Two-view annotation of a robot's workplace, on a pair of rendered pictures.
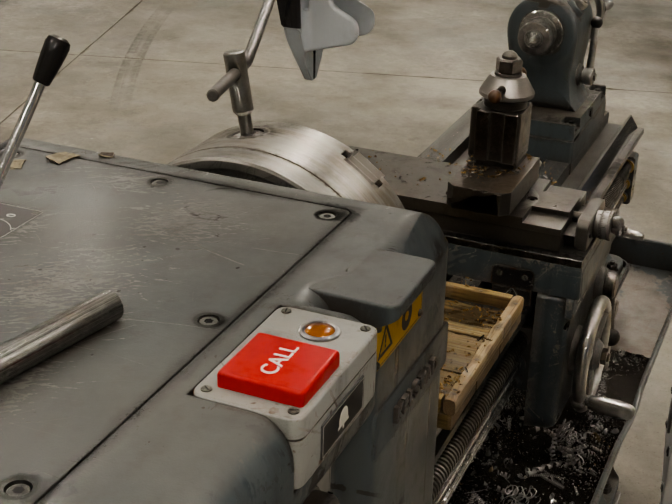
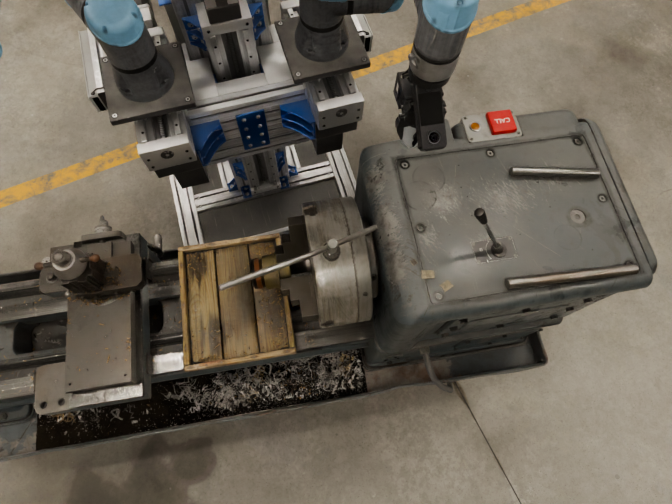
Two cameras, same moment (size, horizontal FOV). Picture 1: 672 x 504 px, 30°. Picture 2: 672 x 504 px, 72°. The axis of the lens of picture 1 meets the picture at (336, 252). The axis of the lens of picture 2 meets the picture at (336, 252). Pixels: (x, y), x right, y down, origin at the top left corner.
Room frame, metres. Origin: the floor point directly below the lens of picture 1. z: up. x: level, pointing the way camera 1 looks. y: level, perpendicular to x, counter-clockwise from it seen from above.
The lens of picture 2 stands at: (1.41, 0.39, 2.17)
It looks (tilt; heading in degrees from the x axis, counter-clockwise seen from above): 69 degrees down; 234
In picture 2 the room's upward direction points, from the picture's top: 4 degrees clockwise
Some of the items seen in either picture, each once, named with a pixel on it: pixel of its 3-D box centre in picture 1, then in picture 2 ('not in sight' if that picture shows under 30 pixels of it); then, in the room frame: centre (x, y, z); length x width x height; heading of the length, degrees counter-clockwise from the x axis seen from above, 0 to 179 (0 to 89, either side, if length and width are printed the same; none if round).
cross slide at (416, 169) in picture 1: (457, 197); (101, 307); (1.76, -0.18, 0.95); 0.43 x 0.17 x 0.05; 68
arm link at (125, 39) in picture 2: not in sight; (119, 27); (1.36, -0.62, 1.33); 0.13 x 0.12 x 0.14; 96
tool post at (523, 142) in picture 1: (499, 128); (82, 272); (1.73, -0.23, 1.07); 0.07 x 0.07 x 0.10; 68
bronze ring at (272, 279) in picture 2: not in sight; (271, 271); (1.33, 0.01, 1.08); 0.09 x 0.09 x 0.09; 68
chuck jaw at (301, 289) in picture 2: not in sight; (306, 300); (1.30, 0.13, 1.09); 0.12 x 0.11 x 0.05; 68
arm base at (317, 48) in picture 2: not in sight; (321, 26); (0.88, -0.49, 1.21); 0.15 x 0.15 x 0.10
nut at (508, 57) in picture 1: (509, 62); (59, 257); (1.73, -0.24, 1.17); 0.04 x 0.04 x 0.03
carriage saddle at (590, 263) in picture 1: (456, 216); (92, 319); (1.81, -0.19, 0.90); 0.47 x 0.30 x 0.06; 68
